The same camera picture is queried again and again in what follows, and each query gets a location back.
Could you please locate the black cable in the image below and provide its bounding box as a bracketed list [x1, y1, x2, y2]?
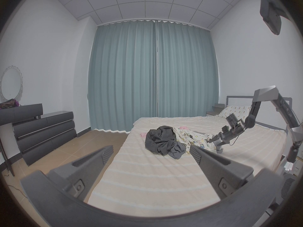
[7, 185, 27, 196]

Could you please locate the bed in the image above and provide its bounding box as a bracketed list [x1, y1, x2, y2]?
[88, 96, 293, 218]

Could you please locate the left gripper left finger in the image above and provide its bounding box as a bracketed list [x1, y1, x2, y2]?
[47, 145, 114, 201]

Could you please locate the round white-framed mirror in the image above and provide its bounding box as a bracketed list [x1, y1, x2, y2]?
[1, 66, 23, 101]

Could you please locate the black garment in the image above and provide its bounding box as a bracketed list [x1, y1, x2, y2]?
[144, 125, 186, 160]

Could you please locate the white printed pyjama top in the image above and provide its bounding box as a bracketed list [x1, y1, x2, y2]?
[174, 127, 217, 154]

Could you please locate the grey bedside table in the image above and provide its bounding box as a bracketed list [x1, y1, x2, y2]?
[206, 103, 225, 116]

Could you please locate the white printed pillow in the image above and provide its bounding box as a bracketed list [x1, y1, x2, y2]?
[218, 105, 252, 120]

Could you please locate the blue-green curtain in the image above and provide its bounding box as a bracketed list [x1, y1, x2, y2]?
[88, 19, 219, 133]

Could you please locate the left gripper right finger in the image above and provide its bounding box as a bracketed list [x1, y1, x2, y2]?
[190, 146, 254, 201]

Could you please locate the pink garment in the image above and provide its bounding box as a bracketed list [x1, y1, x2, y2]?
[140, 126, 188, 138]

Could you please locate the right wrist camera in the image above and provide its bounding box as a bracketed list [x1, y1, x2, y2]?
[226, 113, 240, 127]

